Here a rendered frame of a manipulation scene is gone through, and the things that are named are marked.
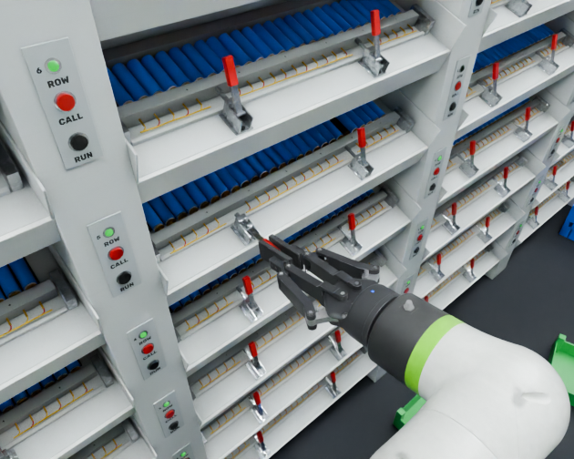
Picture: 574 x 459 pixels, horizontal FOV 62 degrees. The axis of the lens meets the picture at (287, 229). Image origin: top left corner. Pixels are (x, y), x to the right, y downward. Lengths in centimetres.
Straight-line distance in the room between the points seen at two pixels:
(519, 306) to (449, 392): 156
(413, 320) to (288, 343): 60
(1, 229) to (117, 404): 39
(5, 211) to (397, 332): 43
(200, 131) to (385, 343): 34
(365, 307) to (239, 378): 55
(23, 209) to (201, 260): 27
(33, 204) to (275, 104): 33
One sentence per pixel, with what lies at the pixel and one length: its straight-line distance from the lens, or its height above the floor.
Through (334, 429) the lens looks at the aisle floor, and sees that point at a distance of 158.
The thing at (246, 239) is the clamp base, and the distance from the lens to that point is 75.
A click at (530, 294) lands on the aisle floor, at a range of 209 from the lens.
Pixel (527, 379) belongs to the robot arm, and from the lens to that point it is 49.
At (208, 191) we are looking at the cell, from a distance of 78.
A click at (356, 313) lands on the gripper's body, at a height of 98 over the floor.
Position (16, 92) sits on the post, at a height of 124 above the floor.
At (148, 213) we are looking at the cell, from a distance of 75.
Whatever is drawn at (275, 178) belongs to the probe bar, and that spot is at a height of 95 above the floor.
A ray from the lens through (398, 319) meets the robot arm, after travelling 54.
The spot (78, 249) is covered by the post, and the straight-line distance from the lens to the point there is 59.
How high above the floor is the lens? 142
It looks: 42 degrees down
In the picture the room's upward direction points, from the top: straight up
